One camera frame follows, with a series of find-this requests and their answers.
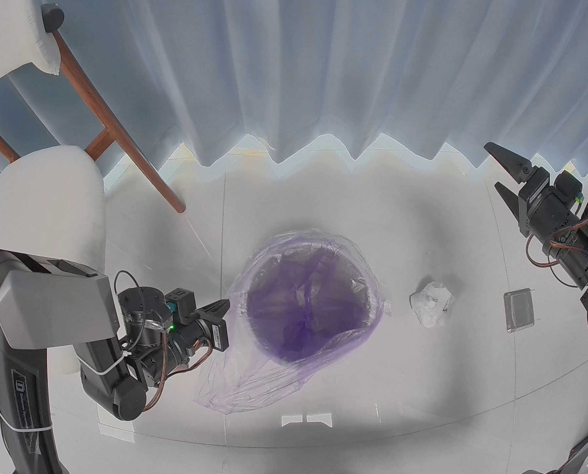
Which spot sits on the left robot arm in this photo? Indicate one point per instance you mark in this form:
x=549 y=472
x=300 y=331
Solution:
x=52 y=309

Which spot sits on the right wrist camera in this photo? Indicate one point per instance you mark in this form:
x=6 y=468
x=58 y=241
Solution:
x=569 y=185

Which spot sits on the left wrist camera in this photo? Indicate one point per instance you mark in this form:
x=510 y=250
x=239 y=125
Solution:
x=180 y=304

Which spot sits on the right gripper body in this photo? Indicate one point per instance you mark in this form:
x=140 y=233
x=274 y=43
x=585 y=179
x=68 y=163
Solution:
x=545 y=210

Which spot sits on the wooden chair with white cushions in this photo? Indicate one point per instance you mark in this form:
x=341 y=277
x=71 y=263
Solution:
x=37 y=205

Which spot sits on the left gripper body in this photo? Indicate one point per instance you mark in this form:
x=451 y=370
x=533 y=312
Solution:
x=195 y=336

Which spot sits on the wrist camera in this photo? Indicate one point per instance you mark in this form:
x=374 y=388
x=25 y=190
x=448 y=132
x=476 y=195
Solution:
x=569 y=185
x=180 y=304

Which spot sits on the purple plastic bag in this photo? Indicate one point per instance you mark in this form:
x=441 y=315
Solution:
x=299 y=314

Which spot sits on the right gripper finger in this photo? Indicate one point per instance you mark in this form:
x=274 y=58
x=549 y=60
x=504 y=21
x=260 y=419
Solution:
x=511 y=205
x=516 y=166

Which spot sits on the white trash bin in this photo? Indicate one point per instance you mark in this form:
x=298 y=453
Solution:
x=368 y=309

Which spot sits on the pale blue curtain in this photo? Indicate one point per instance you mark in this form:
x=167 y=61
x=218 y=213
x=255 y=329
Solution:
x=323 y=67

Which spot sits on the white paper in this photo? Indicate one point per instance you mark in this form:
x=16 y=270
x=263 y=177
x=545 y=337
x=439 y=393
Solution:
x=431 y=304

